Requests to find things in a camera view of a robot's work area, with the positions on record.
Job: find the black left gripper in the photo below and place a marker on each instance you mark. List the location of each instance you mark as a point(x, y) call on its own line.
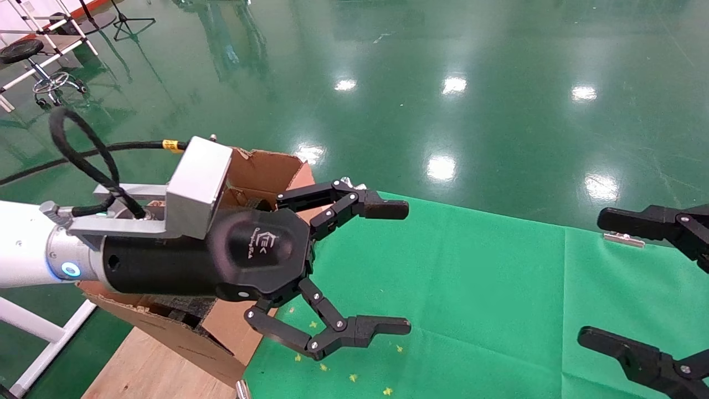
point(249, 255)

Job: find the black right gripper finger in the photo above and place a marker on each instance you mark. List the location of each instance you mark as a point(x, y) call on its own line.
point(648, 366)
point(664, 221)

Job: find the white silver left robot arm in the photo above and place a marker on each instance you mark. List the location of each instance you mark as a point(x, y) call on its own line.
point(22, 244)

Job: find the large open cardboard carton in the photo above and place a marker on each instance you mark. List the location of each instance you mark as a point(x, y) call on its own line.
point(260, 172)

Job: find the metal cloth clip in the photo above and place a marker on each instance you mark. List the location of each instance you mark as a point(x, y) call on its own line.
point(242, 390)
point(623, 239)
point(350, 182)

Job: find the green table cloth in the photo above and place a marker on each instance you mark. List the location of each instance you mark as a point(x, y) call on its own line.
point(498, 310)

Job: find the black tripod stand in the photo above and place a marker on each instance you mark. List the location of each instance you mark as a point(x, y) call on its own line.
point(134, 21)

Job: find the black round stand base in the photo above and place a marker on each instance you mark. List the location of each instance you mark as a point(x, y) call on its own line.
point(102, 23)

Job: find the white pipe rack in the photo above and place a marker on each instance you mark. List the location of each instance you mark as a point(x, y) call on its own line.
point(69, 47)

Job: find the black stool chrome base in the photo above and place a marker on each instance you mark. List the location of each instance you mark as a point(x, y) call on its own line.
point(22, 50)

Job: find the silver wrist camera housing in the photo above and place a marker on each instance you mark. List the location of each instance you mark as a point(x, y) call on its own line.
point(198, 182)

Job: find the white table frame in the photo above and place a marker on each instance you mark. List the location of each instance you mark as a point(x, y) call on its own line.
point(33, 327)

